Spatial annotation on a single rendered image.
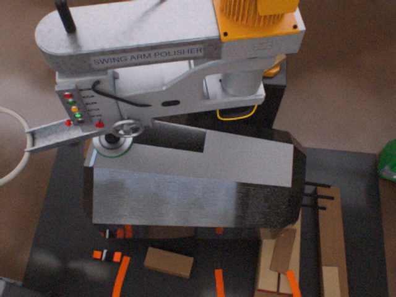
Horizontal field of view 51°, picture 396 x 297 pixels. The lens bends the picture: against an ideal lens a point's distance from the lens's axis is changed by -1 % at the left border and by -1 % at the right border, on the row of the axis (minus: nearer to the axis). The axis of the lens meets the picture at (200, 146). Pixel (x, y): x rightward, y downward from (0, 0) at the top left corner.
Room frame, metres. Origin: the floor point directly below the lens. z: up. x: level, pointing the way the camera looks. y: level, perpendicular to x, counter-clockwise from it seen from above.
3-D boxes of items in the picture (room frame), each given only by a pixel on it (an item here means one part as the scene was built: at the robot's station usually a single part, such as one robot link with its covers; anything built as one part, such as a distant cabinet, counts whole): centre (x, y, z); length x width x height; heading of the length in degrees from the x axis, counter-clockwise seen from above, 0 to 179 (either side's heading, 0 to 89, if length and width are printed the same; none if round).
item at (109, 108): (1.02, 0.39, 1.33); 0.36 x 0.22 x 0.45; 100
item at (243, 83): (1.12, -0.18, 1.35); 0.19 x 0.19 x 0.20
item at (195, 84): (1.06, 0.08, 1.31); 0.74 x 0.23 x 0.49; 100
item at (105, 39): (1.07, 0.12, 1.62); 0.96 x 0.25 x 0.17; 100
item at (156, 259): (0.50, 0.18, 0.07); 0.30 x 0.12 x 0.12; 78
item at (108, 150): (1.01, 0.47, 0.85); 0.21 x 0.21 x 0.01
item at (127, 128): (0.91, 0.33, 1.20); 0.15 x 0.10 x 0.15; 100
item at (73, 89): (0.89, 0.52, 1.38); 0.08 x 0.03 x 0.28; 100
